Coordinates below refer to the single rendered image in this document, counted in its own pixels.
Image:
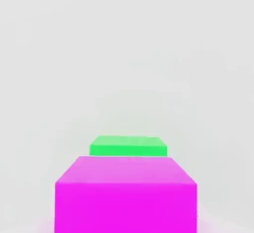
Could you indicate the small magenta cube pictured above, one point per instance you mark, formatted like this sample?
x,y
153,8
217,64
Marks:
x,y
125,201

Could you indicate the small green cube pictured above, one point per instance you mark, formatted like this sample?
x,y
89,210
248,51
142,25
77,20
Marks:
x,y
128,147

